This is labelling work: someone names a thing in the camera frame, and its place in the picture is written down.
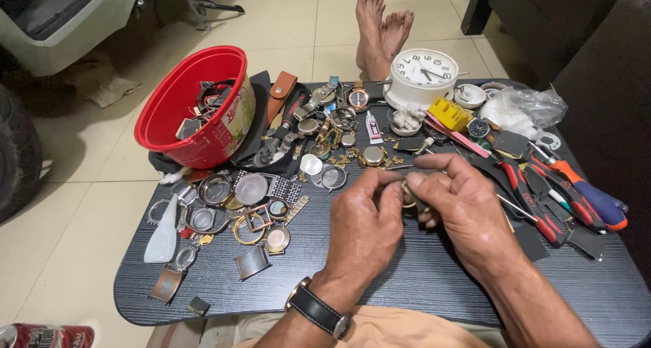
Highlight person's right hand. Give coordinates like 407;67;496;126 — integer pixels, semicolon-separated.
406;154;526;284

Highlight person's left hand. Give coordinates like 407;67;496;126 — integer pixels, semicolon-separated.
311;167;408;309

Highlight small gold watch case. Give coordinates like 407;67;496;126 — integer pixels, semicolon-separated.
401;180;433;210

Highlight thin metal rod tool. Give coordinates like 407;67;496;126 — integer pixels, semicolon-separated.
496;192;539;223

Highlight red black pliers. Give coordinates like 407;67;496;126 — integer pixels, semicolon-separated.
523;152;609;235
494;156;567;249

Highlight black sandpaper piece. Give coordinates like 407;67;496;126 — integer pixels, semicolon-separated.
513;220;551;263

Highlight gold round watch case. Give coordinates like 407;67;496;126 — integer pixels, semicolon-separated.
357;145;391;169

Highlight pink tweezers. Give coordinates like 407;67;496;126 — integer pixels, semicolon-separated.
423;113;477;159

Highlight grey sandpaper piece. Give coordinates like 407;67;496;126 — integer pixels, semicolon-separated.
492;130;530;159

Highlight round watch crystal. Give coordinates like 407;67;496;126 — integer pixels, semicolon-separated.
299;153;324;176

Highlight black dial watch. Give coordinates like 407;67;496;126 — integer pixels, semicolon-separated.
466;117;491;139

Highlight silver mesh watch band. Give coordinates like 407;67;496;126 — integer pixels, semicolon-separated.
269;174;304;205

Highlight cluster of watches and links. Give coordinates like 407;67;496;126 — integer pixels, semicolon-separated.
297;106;408;172

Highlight person's beige shorts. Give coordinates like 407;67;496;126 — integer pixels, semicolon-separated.
147;305;509;348

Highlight white glue tube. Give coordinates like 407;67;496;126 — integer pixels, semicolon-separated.
364;110;385;146

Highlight yellow plastic watch holder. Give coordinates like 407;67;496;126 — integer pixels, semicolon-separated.
428;97;474;132

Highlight small white bowl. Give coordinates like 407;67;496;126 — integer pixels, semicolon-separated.
387;107;426;137

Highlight white plastic hook piece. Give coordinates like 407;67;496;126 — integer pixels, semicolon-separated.
536;129;562;151

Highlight square steel watch case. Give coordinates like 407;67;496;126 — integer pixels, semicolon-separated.
233;245;272;282

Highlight white cotton wad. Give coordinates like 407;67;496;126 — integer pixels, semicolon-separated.
393;103;427;131

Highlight small white dish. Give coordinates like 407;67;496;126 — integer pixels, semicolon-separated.
453;83;488;110

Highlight clear plastic bag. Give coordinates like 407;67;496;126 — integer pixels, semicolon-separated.
480;85;569;141

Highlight rose gold watch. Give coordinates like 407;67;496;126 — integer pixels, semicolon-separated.
347;80;371;113

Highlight silver metal band watch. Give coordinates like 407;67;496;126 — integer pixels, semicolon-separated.
292;76;340;123

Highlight pile of assorted watch cases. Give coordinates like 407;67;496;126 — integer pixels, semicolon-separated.
146;171;293;273

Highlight white alarm clock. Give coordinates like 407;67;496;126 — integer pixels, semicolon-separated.
383;48;460;111

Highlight black cloth sheet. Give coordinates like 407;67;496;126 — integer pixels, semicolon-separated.
230;70;273;167

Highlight brown leather pouch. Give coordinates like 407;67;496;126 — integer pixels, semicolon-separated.
264;71;299;130

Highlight small black block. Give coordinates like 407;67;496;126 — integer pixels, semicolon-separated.
186;295;211;317

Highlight person's bare foot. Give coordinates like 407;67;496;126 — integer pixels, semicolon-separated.
355;0;387;74
365;9;416;82

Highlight heap of watch parts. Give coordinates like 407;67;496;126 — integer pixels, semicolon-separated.
175;78;239;140

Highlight white plastic squeeze bottle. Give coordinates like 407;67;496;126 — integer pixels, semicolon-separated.
143;193;179;264

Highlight brown square watch case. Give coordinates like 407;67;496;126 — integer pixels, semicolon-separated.
148;266;186;305

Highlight red plastic bowl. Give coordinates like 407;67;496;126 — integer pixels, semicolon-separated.
134;45;256;170

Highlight brown crumpled rag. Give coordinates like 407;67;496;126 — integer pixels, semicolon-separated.
65;52;141;109

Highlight red drink can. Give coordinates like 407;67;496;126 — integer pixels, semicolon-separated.
0;323;96;348

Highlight black scooter tyre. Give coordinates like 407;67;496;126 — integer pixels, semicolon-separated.
0;82;44;225

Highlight white scooter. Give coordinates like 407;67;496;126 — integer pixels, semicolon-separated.
0;0;246;77

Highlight silver watch bezel ring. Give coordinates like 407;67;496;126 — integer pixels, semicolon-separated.
310;164;349;193

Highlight black leather strap wristwatch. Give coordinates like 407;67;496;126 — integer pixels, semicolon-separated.
284;276;353;341

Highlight orange blue handled screwdriver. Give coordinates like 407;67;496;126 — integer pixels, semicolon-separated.
528;141;629;233

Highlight black handled case opener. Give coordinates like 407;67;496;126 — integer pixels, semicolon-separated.
251;91;309;169

